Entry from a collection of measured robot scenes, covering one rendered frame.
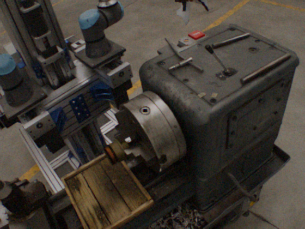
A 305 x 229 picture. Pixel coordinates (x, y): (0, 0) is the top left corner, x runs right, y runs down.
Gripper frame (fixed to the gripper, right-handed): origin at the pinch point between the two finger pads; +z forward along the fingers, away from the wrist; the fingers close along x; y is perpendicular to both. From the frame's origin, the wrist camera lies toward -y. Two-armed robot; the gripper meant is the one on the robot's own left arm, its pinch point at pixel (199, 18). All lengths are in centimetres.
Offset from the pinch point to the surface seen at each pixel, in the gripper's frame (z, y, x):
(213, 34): 14.7, 7.6, -15.2
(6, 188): 21, 19, 97
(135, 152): 31, -2, 51
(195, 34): 12.1, 12.6, -8.2
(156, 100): 17.6, -2.0, 34.5
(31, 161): 103, 170, 90
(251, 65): 20.8, -19.6, -2.9
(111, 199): 51, 8, 67
